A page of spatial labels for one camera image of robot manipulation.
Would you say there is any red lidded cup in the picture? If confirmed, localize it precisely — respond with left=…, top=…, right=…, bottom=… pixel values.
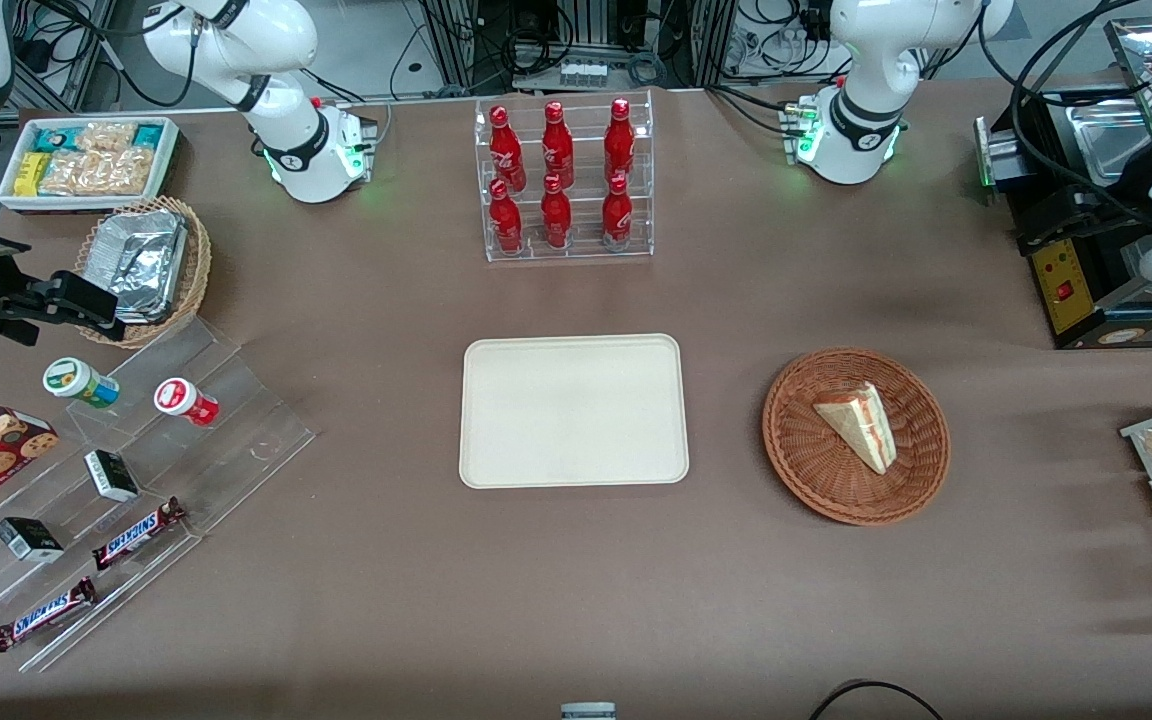
left=154, top=377, right=220, bottom=428

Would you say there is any small black box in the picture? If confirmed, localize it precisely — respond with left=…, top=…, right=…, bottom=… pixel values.
left=0, top=516, right=65, bottom=563
left=84, top=449, right=141, bottom=503

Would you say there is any white rectangular snack tub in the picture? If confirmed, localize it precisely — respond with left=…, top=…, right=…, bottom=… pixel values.
left=0, top=116, right=181, bottom=214

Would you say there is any clear acrylic step display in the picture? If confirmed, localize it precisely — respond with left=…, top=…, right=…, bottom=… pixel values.
left=0, top=315, right=319, bottom=673

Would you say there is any beige rectangular tray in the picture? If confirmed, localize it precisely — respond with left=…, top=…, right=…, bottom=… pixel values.
left=458, top=333, right=690, bottom=490

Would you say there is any round brown wicker basket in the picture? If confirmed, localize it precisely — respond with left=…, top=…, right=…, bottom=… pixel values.
left=761, top=346, right=952, bottom=527

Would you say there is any black floor cable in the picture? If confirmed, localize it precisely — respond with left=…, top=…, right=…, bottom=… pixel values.
left=808, top=680, right=945, bottom=720

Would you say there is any silver foil container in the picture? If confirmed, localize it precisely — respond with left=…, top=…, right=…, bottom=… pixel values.
left=108, top=210, right=189, bottom=323

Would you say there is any green lidded cup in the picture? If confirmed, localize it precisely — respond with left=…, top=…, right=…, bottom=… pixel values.
left=43, top=357, right=121, bottom=410

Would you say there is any tan wicker basket with foil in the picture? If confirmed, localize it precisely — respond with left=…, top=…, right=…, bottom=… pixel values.
left=74, top=195, right=213, bottom=349

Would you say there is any large rice cracker bag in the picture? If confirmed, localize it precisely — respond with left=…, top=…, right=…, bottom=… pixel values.
left=36, top=147, right=154, bottom=197

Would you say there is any yellow snack packet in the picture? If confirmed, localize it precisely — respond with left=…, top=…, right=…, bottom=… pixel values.
left=14, top=152, right=53, bottom=198

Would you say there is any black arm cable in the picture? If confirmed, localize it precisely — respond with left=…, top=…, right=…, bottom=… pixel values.
left=976, top=0, right=1152, bottom=231

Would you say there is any red soda bottle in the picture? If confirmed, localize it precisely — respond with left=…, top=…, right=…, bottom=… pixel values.
left=540, top=173, right=573, bottom=249
left=541, top=100, right=575, bottom=191
left=604, top=97, right=636, bottom=184
left=489, top=105, right=527, bottom=193
left=601, top=172, right=634, bottom=248
left=489, top=178, right=525, bottom=254

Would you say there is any black food warmer machine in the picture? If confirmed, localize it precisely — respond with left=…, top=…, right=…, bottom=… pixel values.
left=974, top=15, right=1152, bottom=351

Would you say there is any steel tray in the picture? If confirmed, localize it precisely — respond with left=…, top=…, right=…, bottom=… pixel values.
left=1066, top=95, right=1152, bottom=187

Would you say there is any triangular sandwich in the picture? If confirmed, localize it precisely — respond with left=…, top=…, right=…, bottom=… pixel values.
left=813, top=382, right=899, bottom=476

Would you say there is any clear acrylic bottle rack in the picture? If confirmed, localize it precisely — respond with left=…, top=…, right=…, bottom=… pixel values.
left=474, top=88, right=655, bottom=263

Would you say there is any Snickers chocolate bar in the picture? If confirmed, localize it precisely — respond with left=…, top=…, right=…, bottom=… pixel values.
left=91, top=497, right=187, bottom=572
left=0, top=577, right=99, bottom=653

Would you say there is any small rice cracker bag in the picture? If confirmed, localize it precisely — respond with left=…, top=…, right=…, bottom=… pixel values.
left=76, top=120, right=138, bottom=153

